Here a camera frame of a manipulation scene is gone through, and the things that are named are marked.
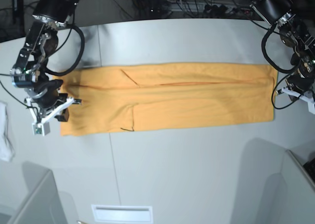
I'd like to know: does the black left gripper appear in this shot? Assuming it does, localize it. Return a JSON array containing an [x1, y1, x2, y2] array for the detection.
[[286, 72, 315, 98]]

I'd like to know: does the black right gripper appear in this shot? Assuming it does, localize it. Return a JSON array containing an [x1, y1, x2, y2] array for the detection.
[[26, 79, 69, 122]]

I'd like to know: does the orange T-shirt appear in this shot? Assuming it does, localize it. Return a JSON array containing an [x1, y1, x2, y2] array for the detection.
[[61, 63, 278, 136]]

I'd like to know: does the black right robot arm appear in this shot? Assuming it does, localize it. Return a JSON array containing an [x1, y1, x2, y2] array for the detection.
[[10, 0, 85, 123]]

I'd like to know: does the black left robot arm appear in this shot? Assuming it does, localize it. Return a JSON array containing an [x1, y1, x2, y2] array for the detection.
[[248, 0, 315, 94]]

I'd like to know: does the white crumpled cloth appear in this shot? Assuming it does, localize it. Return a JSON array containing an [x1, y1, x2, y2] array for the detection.
[[0, 101, 15, 162]]

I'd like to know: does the grey box left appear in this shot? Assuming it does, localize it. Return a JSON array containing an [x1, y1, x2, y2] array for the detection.
[[9, 169, 68, 224]]

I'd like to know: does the grey box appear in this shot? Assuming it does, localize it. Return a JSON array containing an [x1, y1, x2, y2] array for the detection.
[[265, 150, 315, 224], [9, 169, 68, 224]]

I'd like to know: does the grey box right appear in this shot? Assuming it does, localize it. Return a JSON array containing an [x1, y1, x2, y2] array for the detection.
[[265, 150, 315, 224]]

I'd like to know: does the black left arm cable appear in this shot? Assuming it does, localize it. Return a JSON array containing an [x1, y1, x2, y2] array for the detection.
[[261, 27, 300, 110]]

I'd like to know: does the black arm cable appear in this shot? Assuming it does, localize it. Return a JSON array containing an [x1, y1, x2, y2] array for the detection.
[[45, 24, 86, 77], [261, 27, 300, 110]]

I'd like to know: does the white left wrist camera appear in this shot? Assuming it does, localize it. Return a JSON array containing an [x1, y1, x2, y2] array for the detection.
[[277, 87, 315, 115]]

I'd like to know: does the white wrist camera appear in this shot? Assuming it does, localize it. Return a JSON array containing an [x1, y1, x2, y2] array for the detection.
[[277, 87, 315, 115], [25, 96, 82, 136]]

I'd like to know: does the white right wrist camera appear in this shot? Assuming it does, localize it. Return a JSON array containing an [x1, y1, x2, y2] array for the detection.
[[25, 96, 82, 136]]

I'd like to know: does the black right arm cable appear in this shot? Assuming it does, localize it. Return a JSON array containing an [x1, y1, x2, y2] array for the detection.
[[45, 24, 86, 77]]

